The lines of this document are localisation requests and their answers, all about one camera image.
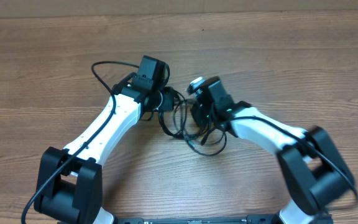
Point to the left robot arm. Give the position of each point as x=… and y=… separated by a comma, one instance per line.
x=70, y=180

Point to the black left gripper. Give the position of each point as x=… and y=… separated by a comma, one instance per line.
x=168, y=103

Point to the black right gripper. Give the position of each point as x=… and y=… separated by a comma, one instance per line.
x=201, y=121

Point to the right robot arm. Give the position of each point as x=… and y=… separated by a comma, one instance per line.
x=313, y=169

